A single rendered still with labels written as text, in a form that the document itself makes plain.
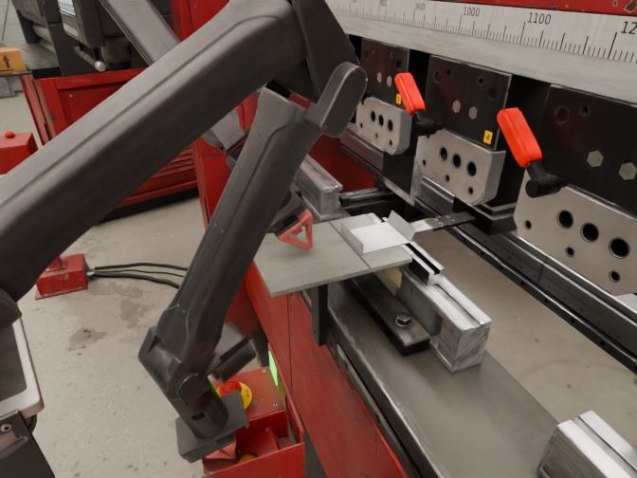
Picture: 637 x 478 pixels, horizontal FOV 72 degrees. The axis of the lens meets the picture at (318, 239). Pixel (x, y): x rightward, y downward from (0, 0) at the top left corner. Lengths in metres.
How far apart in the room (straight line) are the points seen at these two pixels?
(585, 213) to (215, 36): 0.36
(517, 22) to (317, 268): 0.45
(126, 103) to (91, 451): 1.62
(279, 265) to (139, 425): 1.23
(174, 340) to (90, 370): 1.63
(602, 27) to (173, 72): 0.35
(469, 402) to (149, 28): 0.71
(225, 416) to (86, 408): 1.36
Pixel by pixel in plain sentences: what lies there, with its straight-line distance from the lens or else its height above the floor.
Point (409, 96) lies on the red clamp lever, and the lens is 0.63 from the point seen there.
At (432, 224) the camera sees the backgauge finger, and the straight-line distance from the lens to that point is 0.90.
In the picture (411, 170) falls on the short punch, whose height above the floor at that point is 1.15.
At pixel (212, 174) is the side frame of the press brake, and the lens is 1.60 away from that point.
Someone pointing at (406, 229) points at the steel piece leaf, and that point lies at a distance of 0.85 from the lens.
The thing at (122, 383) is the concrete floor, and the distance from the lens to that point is 2.04.
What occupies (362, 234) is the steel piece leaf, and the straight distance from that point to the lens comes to 0.84.
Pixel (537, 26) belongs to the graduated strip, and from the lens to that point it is 0.52.
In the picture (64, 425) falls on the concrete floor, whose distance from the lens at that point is 2.00.
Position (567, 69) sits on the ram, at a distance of 0.49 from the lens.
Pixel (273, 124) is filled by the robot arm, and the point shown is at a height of 1.30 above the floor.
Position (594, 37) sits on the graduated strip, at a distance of 0.48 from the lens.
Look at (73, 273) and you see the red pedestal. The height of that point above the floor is 0.10.
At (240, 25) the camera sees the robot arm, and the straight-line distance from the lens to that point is 0.38.
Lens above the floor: 1.43
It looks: 31 degrees down
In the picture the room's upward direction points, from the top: straight up
